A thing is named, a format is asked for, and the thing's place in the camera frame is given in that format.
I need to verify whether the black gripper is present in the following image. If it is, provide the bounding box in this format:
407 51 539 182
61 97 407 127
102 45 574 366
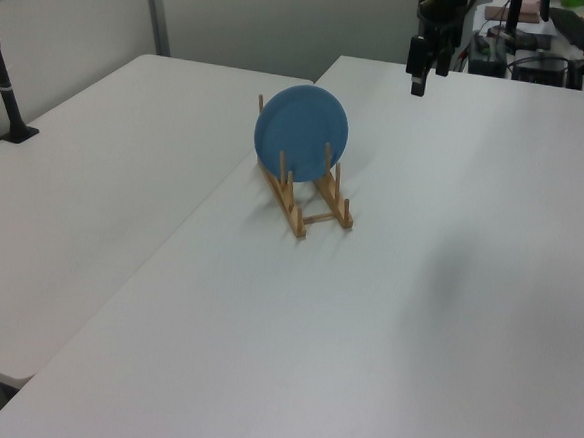
404 0 472 100

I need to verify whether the black electronic device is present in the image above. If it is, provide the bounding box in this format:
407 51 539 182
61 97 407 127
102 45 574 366
511 52 570 88

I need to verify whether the pink flat box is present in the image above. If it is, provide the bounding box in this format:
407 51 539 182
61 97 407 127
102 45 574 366
483 3 541 25

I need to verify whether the small black box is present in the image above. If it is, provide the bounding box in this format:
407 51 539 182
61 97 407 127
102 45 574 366
468 32 509 78

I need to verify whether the black monitor stand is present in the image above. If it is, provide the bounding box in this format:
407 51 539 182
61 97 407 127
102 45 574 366
486 0 540 46

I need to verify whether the wooden plate rack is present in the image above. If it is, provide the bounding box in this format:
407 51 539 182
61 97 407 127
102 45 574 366
248 92 362 244

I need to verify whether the black camera pole with base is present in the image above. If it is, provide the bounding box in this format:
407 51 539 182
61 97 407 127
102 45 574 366
0 0 49 147

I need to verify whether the grey partition post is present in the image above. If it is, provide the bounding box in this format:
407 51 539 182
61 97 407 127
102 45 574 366
137 0 176 57

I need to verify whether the blue round plate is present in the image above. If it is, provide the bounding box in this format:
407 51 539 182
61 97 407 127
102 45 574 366
250 81 353 187

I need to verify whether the black keyboard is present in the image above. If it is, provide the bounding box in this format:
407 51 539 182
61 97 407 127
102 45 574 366
546 6 584 51

